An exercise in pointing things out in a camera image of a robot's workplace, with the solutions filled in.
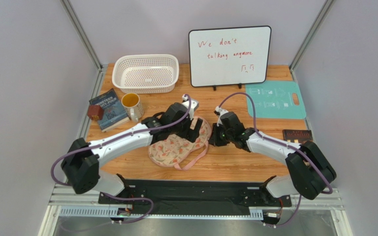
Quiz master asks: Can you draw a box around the teal folding board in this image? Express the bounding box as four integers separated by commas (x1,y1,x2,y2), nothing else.
245,81,307,119

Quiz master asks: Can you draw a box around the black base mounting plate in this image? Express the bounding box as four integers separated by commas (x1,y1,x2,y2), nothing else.
98,179,292,216

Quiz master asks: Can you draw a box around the floral cream mug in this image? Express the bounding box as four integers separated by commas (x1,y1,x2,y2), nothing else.
121,93,144,123

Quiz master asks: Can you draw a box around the dark hardcover book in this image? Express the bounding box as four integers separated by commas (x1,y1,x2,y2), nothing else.
283,129,314,144

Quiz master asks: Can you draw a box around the blue paperback book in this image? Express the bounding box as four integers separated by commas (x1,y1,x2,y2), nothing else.
89,88,130,132

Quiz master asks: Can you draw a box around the small red-brown cube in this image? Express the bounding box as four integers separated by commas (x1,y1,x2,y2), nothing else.
87,105,104,121

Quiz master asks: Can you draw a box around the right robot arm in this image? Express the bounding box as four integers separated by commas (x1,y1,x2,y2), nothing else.
209,109,337,200

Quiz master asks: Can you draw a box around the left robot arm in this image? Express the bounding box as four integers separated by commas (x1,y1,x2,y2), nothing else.
61,100,202,196

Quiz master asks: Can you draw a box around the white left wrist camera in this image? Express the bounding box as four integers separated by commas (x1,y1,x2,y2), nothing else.
182,94,199,119

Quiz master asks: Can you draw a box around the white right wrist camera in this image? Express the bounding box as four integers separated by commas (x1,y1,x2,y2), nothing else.
214,106,228,126

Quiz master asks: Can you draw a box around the aluminium frame rail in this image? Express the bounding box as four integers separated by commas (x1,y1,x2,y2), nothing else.
49,180,344,220

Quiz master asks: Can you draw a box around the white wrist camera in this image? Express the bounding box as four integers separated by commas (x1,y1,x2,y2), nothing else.
214,106,228,126
182,94,199,119

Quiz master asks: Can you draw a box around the white dry-erase board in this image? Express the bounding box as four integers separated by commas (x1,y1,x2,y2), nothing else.
188,26,272,88

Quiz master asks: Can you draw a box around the white plastic perforated basket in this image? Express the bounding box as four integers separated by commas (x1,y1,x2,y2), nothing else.
112,54,180,94

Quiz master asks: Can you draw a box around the floral mesh laundry bag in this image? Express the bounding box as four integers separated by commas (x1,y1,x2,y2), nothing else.
148,121,212,171

